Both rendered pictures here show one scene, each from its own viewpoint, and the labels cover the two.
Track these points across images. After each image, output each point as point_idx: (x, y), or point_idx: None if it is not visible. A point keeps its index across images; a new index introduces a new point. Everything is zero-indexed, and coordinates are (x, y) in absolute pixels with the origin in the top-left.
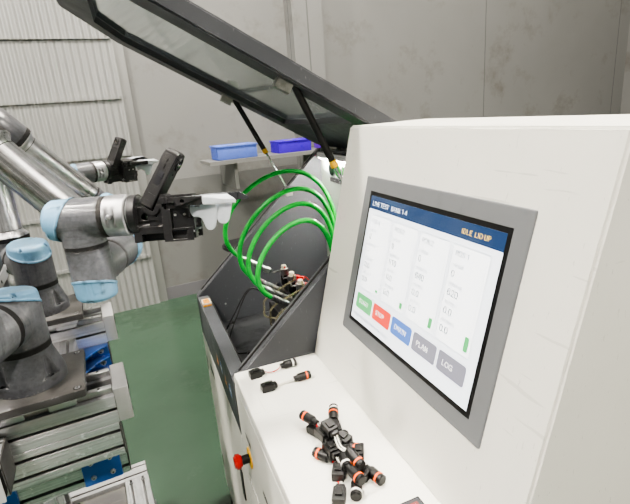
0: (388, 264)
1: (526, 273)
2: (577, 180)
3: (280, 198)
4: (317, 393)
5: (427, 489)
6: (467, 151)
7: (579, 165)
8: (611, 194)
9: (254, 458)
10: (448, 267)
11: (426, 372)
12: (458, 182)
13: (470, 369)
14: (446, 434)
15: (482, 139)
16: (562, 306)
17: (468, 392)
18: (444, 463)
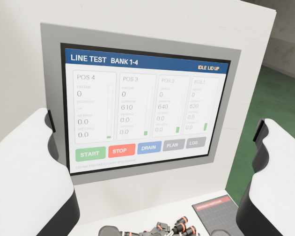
0: (121, 110)
1: (234, 80)
2: (257, 33)
3: None
4: None
5: (185, 199)
6: (195, 9)
7: (259, 26)
8: (268, 40)
9: None
10: (189, 92)
11: (178, 155)
12: (189, 33)
13: (209, 136)
14: (194, 171)
15: (207, 2)
16: (248, 89)
17: (208, 145)
18: (194, 182)
